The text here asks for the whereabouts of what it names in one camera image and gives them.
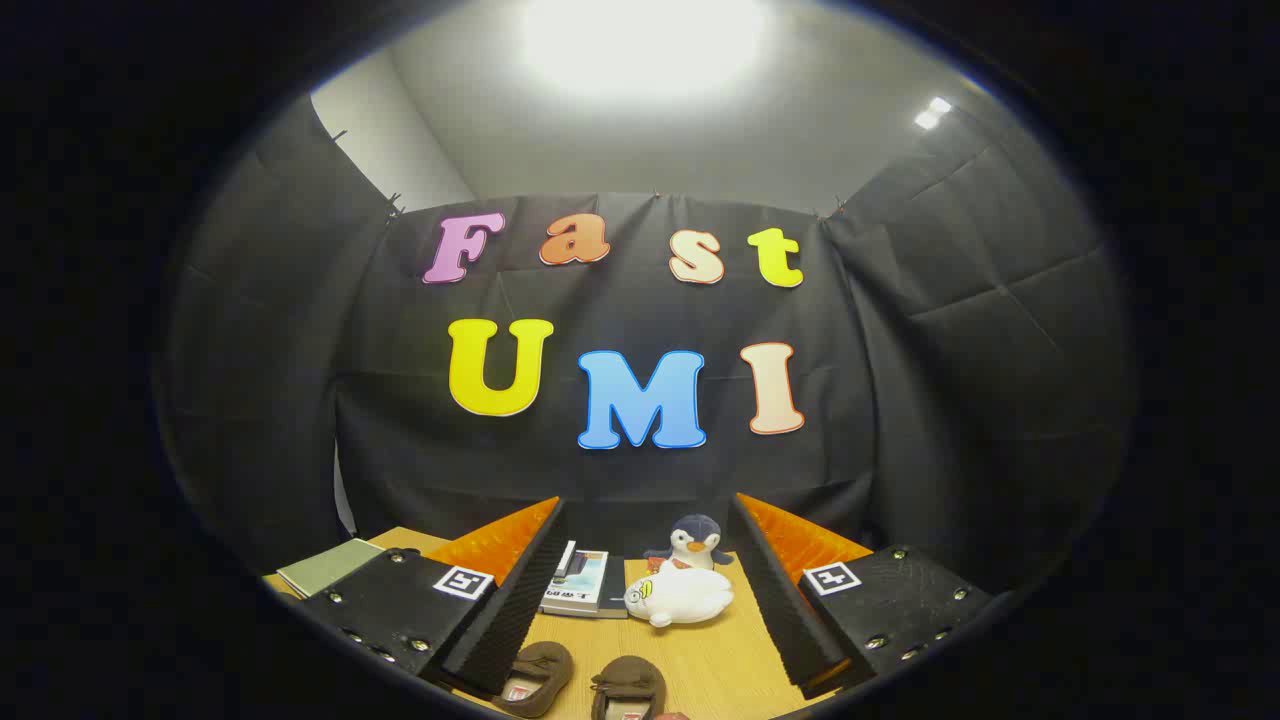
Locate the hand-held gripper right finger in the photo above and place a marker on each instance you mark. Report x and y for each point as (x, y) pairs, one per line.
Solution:
(780, 610)

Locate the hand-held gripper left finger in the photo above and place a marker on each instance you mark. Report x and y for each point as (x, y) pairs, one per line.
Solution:
(520, 610)

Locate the brown fuzzy shoe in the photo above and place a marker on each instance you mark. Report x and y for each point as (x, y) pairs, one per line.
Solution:
(630, 675)
(545, 660)

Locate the green fabric storage box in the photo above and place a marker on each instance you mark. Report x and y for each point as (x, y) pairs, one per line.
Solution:
(330, 565)

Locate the white teal cover book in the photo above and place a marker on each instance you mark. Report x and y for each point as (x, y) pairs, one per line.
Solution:
(580, 590)

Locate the small blue cover book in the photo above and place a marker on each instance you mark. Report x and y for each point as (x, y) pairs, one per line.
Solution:
(566, 560)

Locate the white seal plush toy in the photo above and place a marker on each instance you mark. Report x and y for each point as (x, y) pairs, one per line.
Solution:
(690, 598)

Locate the black cover book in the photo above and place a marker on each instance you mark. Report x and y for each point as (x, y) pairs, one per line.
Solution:
(615, 590)

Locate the penguin plush toy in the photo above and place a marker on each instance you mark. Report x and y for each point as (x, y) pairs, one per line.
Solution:
(695, 540)

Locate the small ceiling light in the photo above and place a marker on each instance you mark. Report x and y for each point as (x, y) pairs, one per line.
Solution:
(932, 112)

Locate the large ceiling light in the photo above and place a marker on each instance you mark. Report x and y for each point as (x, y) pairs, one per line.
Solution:
(640, 40)

